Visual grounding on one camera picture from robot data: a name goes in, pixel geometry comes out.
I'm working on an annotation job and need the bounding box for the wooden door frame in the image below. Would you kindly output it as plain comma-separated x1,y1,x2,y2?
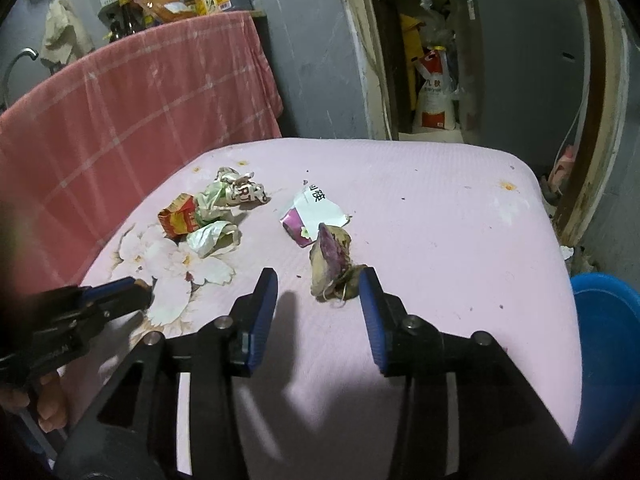
343,0,397,140

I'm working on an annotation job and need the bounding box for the left hand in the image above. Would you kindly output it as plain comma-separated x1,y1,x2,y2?
0,372,68,434

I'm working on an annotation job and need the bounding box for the white lettered crumpled wrapper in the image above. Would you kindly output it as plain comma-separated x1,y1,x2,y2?
215,167,269,207

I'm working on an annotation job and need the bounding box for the purple sweet potato peel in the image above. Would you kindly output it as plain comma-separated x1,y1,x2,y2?
309,224,367,302

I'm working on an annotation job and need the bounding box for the blue plastic basin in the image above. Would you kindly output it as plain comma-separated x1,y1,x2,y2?
570,273,639,466

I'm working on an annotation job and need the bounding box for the silver crumpled wrapper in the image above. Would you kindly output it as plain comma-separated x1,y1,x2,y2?
186,220,241,258

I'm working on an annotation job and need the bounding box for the pink floral tablecloth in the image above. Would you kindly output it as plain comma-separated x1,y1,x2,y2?
60,138,584,476

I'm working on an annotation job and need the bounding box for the green white wrapper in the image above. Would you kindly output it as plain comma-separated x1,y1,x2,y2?
194,181,233,226

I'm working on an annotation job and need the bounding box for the red checked cloth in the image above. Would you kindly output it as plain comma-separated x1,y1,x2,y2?
1,12,283,294

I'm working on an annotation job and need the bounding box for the white purple torn packet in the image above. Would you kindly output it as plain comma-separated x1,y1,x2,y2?
280,183,349,248

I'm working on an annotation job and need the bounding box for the red yellow snack wrapper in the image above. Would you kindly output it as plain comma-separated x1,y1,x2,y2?
157,193,201,240

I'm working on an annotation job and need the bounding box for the yellow bag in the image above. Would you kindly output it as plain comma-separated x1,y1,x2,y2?
399,13,424,110

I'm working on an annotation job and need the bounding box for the metal faucet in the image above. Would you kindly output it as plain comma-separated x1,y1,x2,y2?
0,46,40,111

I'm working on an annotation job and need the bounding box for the white red rice sack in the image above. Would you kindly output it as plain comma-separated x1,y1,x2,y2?
412,46,458,133

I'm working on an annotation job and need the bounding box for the beige hanging rag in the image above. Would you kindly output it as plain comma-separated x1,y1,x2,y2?
39,0,94,68

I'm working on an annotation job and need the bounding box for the grey refrigerator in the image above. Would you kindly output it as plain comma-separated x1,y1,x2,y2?
451,0,585,174

